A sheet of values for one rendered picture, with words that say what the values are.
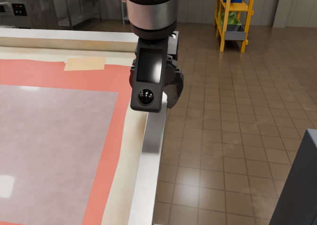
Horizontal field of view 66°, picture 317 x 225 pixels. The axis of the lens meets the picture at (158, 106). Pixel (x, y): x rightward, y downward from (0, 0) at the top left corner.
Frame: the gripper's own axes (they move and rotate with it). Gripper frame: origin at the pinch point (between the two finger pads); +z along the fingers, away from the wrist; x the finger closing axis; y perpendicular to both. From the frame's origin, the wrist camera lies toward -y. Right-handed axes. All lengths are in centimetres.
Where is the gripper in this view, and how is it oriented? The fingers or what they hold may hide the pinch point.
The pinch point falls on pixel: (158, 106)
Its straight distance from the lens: 51.4
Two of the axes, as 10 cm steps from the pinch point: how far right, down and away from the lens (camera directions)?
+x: -9.9, -0.7, 1.1
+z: 0.5, 5.8, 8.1
